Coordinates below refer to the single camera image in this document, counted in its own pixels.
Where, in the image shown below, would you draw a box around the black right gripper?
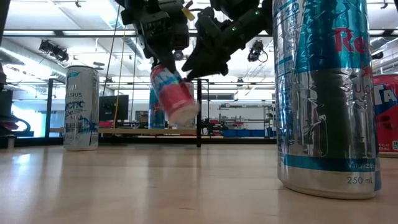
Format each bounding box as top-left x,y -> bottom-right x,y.
182,7 -> 273,80

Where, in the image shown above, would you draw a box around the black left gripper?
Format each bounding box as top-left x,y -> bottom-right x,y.
121,0 -> 190,74

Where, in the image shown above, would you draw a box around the blue silver Red Bull can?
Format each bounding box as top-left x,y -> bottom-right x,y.
272,0 -> 382,200
148,86 -> 165,129

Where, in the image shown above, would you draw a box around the white Celsius Arctic can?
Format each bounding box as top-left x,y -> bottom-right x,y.
63,65 -> 100,152

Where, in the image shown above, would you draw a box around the wooden shelf board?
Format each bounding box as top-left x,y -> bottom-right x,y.
49,127 -> 197,136

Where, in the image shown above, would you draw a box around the metal shelving rack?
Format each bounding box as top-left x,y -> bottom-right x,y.
217,103 -> 276,138

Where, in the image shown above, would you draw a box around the black machine on bench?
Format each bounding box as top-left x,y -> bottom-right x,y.
201,116 -> 229,136

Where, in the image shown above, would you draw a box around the black computer monitor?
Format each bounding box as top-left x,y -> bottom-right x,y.
98,95 -> 129,123

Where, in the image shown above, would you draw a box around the blue storage bin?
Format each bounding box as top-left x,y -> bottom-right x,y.
222,129 -> 276,138

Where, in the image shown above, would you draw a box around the black ceiling spotlights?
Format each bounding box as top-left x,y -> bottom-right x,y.
39,39 -> 70,63

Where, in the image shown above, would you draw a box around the black box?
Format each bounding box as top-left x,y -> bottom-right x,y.
0,89 -> 14,118

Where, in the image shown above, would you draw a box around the black office chair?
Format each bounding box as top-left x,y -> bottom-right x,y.
0,113 -> 32,138

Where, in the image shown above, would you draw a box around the thin black hanging cable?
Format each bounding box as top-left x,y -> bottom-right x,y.
130,52 -> 138,121

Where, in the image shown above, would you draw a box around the black hanging device with cable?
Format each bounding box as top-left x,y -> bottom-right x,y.
247,39 -> 269,63

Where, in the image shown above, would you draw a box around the yellow cable tag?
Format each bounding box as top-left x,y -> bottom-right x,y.
182,6 -> 196,22

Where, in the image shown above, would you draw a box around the long black cable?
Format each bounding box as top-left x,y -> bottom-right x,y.
103,4 -> 121,90

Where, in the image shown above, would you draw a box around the black shelf divider post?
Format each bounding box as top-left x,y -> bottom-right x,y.
195,78 -> 203,148

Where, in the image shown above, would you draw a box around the black aluminium table frame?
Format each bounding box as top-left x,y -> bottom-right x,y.
0,77 -> 277,147

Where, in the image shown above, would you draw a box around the silver ventilation duct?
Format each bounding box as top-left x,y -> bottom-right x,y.
369,36 -> 398,54
0,37 -> 68,85

